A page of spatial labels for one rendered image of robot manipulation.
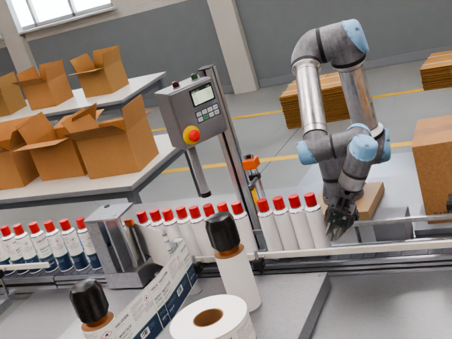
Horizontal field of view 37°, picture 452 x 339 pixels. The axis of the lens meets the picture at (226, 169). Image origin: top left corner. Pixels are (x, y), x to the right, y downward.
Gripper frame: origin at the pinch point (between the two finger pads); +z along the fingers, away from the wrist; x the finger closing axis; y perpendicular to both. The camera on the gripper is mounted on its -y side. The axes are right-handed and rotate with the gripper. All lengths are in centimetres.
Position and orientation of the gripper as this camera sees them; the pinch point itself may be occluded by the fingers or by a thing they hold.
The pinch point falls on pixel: (332, 236)
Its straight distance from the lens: 212.4
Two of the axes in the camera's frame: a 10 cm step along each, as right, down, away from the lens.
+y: -3.7, 4.2, -8.3
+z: -2.0, 8.4, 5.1
